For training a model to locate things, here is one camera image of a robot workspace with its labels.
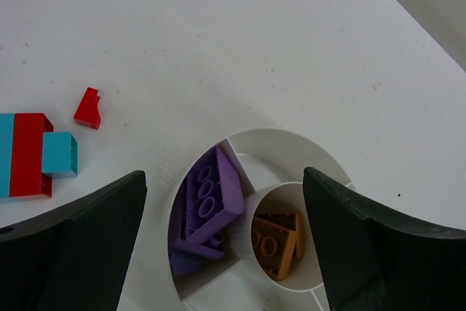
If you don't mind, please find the white divided round container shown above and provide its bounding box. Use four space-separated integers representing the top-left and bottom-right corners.
116 127 365 311

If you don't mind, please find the teal and red lego stack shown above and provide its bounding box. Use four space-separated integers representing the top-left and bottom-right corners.
1 113 79 200

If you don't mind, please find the red sloped lego piece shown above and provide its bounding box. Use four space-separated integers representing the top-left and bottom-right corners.
74 87 101 130

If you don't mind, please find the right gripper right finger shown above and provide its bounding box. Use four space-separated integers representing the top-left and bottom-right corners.
303 167 465 310

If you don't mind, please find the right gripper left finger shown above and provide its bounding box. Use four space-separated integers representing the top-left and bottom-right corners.
1 170 147 310

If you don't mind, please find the brown lego brick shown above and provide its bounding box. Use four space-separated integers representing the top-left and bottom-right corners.
250 211 304 281

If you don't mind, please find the purple curved lego piece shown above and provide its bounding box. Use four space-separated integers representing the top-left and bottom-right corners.
169 146 245 259

